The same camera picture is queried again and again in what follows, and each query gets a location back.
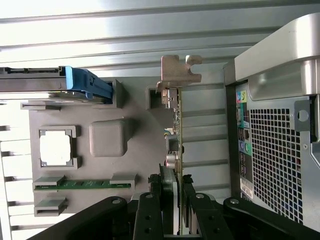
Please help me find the silver CPU chip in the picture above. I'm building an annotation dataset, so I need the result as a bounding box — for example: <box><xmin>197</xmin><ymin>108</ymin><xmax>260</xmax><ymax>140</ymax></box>
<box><xmin>39</xmin><ymin>129</ymin><xmax>73</xmax><ymax>167</ymax></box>

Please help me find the hard disk blue carrier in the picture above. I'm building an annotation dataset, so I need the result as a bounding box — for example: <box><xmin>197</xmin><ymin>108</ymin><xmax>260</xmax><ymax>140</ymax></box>
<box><xmin>0</xmin><ymin>65</ymin><xmax>113</xmax><ymax>101</ymax></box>

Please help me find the open black PC case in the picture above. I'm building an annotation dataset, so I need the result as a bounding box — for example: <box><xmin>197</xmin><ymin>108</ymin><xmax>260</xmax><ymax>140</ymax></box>
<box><xmin>223</xmin><ymin>12</ymin><xmax>320</xmax><ymax>230</ymax></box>

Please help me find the green RAM stick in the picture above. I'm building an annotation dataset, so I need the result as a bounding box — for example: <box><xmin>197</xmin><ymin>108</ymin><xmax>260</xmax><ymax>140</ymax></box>
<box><xmin>34</xmin><ymin>178</ymin><xmax>132</xmax><ymax>191</ymax></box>

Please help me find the grey plastic parts rack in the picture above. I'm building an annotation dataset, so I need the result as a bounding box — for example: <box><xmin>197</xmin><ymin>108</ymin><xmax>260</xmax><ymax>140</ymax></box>
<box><xmin>20</xmin><ymin>79</ymin><xmax>176</xmax><ymax>217</ymax></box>

